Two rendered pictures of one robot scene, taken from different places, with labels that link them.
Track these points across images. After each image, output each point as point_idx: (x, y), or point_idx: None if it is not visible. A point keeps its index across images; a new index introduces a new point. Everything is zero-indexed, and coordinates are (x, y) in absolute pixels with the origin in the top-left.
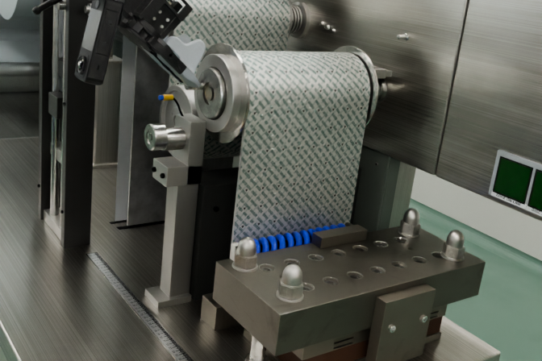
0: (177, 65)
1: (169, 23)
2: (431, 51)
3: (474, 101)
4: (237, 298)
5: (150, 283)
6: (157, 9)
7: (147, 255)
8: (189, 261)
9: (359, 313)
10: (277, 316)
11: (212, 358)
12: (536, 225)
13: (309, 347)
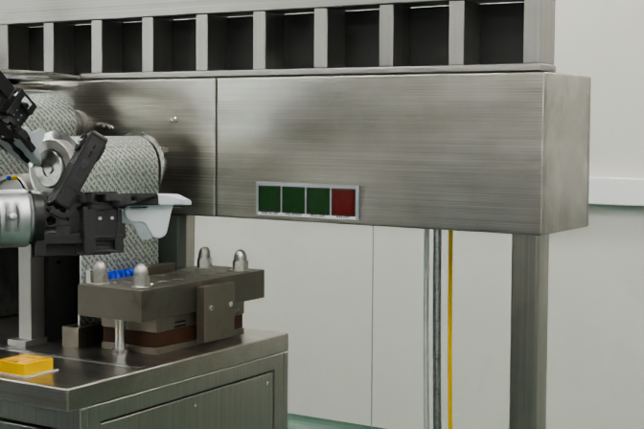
0: (31, 146)
1: (22, 118)
2: (195, 125)
3: (234, 154)
4: (102, 301)
5: (5, 341)
6: (16, 107)
7: None
8: (43, 307)
9: (187, 298)
10: (139, 292)
11: (87, 354)
12: (326, 379)
13: (159, 323)
